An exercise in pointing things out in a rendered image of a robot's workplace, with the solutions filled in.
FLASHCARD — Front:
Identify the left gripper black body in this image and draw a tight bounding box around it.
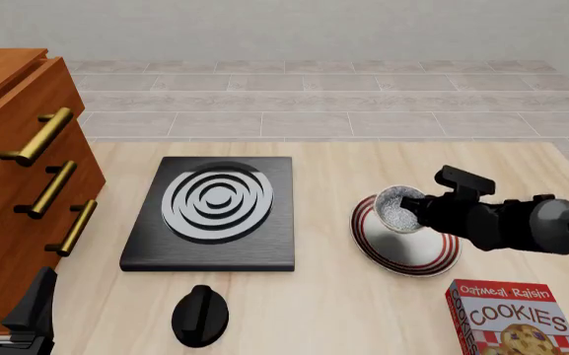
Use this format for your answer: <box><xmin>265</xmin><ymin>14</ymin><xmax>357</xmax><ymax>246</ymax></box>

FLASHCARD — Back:
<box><xmin>0</xmin><ymin>328</ymin><xmax>54</xmax><ymax>355</ymax></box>

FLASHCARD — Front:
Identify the brass drawer handle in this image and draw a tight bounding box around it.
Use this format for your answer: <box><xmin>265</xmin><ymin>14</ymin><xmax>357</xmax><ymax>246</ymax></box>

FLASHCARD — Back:
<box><xmin>43</xmin><ymin>198</ymin><xmax>99</xmax><ymax>257</ymax></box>
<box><xmin>0</xmin><ymin>106</ymin><xmax>75</xmax><ymax>169</ymax></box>
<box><xmin>13</xmin><ymin>160</ymin><xmax>79</xmax><ymax>221</ymax></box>

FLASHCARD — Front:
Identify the oatmeal raisin cookies box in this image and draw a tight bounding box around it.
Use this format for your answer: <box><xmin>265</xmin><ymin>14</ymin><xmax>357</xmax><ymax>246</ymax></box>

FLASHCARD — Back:
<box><xmin>444</xmin><ymin>278</ymin><xmax>569</xmax><ymax>355</ymax></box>

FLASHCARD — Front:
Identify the white plate with red rings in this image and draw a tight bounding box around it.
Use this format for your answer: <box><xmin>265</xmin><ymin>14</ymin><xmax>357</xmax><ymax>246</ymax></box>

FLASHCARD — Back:
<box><xmin>349</xmin><ymin>192</ymin><xmax>463</xmax><ymax>278</ymax></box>

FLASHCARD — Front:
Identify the flat black stove plate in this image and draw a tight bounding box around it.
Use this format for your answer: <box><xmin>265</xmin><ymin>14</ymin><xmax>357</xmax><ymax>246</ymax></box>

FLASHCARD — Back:
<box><xmin>118</xmin><ymin>156</ymin><xmax>297</xmax><ymax>273</ymax></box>

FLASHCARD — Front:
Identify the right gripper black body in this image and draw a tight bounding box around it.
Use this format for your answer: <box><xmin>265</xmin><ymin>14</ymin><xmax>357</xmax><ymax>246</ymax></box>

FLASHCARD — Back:
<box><xmin>415</xmin><ymin>192</ymin><xmax>482</xmax><ymax>240</ymax></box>

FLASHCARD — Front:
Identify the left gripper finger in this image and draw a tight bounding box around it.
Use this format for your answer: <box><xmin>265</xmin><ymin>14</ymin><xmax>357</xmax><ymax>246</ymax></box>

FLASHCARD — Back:
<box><xmin>0</xmin><ymin>265</ymin><xmax>59</xmax><ymax>334</ymax></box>

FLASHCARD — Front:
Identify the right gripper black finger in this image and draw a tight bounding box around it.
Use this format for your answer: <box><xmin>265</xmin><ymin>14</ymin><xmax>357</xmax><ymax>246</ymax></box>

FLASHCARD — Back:
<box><xmin>399</xmin><ymin>195</ymin><xmax>426</xmax><ymax>220</ymax></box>

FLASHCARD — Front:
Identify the black bowl with speckled inside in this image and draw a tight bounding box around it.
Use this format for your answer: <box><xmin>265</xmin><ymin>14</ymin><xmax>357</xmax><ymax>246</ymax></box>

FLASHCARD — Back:
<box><xmin>373</xmin><ymin>183</ymin><xmax>429</xmax><ymax>236</ymax></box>

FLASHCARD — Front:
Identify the round black stove knob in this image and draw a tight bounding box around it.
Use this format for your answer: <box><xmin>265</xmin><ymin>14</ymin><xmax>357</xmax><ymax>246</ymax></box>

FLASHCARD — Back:
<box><xmin>171</xmin><ymin>284</ymin><xmax>231</xmax><ymax>349</ymax></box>

